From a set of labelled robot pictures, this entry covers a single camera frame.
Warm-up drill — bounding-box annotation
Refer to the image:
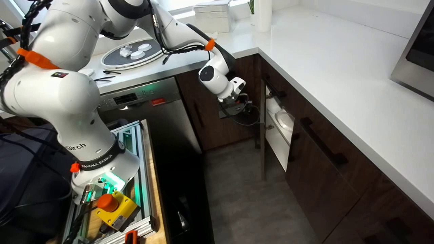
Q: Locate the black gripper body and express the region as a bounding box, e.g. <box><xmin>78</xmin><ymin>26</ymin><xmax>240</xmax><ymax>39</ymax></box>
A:
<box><xmin>218</xmin><ymin>92</ymin><xmax>252</xmax><ymax>118</ymax></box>

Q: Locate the dark wood cabinet door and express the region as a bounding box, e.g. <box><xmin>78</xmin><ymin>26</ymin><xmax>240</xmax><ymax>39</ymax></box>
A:
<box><xmin>257</xmin><ymin>79</ymin><xmax>268</xmax><ymax>182</ymax></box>

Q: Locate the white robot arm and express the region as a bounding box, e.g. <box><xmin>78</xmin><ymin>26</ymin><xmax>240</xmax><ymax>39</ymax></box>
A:
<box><xmin>1</xmin><ymin>0</ymin><xmax>245</xmax><ymax>193</ymax></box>

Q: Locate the white bowl inside cabinet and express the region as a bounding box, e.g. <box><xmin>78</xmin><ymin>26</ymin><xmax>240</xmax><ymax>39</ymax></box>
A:
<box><xmin>274</xmin><ymin>110</ymin><xmax>293</xmax><ymax>132</ymax></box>

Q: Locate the stainless steel dishwasher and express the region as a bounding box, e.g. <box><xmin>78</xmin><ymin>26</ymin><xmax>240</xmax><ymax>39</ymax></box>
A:
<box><xmin>99</xmin><ymin>77</ymin><xmax>200</xmax><ymax>244</ymax></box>

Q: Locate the white paper towel roll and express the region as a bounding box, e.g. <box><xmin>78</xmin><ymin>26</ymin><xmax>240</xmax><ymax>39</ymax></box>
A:
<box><xmin>253</xmin><ymin>0</ymin><xmax>272</xmax><ymax>33</ymax></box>

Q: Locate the yellow emergency stop box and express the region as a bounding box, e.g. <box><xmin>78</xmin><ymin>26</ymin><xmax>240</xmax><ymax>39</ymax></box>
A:
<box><xmin>96</xmin><ymin>191</ymin><xmax>138</xmax><ymax>232</ymax></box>

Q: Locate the silver microwave oven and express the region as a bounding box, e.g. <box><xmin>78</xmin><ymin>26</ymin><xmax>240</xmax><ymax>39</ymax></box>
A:
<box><xmin>390</xmin><ymin>0</ymin><xmax>434</xmax><ymax>99</ymax></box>

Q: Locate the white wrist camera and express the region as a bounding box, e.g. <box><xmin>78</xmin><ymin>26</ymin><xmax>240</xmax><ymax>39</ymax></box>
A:
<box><xmin>217</xmin><ymin>77</ymin><xmax>245</xmax><ymax>102</ymax></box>

